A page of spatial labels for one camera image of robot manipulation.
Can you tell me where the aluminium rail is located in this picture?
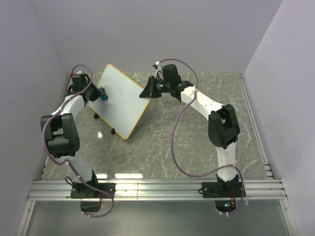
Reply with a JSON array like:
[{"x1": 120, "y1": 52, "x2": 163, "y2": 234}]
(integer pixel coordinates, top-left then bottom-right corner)
[
  {"x1": 28, "y1": 178, "x2": 287, "y2": 201},
  {"x1": 237, "y1": 74, "x2": 275, "y2": 179}
]

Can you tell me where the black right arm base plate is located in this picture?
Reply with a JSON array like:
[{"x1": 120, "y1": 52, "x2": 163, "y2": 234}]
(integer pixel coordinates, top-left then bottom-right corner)
[{"x1": 198, "y1": 181, "x2": 243, "y2": 198}]

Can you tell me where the aluminium front rail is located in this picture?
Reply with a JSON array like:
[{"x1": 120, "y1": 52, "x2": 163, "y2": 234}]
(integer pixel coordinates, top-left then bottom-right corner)
[{"x1": 28, "y1": 178, "x2": 287, "y2": 201}]

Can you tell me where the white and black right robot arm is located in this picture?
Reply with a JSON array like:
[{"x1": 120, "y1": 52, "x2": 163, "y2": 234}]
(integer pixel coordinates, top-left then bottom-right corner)
[{"x1": 139, "y1": 63, "x2": 240, "y2": 197}]

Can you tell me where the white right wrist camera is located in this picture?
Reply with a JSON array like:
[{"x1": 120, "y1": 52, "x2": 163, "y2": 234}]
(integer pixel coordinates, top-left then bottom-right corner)
[{"x1": 153, "y1": 61, "x2": 162, "y2": 79}]

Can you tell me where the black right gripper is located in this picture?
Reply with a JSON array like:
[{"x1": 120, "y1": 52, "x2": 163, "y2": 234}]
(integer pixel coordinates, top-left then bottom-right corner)
[{"x1": 140, "y1": 76, "x2": 171, "y2": 99}]

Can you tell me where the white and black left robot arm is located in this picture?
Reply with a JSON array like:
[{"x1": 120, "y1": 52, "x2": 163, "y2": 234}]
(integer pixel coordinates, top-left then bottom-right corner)
[{"x1": 40, "y1": 73, "x2": 103, "y2": 198}]

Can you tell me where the aluminium right side rail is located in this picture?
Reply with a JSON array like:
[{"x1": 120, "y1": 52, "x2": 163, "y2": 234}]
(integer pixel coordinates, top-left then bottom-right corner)
[{"x1": 237, "y1": 74, "x2": 275, "y2": 179}]

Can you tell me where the blue whiteboard eraser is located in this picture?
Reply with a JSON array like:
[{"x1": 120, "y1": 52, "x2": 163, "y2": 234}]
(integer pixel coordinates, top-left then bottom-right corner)
[{"x1": 99, "y1": 87, "x2": 108, "y2": 101}]

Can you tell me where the yellow framed whiteboard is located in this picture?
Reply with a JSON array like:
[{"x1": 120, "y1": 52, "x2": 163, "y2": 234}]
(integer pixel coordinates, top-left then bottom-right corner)
[{"x1": 89, "y1": 64, "x2": 151, "y2": 140}]

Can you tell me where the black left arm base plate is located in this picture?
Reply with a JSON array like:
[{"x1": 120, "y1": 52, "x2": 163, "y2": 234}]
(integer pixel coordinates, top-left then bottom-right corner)
[{"x1": 70, "y1": 181, "x2": 116, "y2": 199}]

